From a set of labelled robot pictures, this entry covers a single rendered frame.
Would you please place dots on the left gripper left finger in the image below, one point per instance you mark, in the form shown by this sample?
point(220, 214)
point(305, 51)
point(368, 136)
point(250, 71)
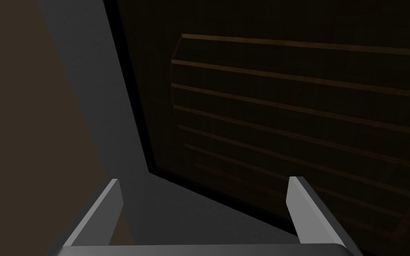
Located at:
point(98, 217)

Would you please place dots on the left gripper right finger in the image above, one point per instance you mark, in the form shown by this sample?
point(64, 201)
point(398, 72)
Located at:
point(311, 217)

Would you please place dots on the dark brown louvered door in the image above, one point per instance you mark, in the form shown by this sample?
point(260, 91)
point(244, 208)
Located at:
point(297, 106)

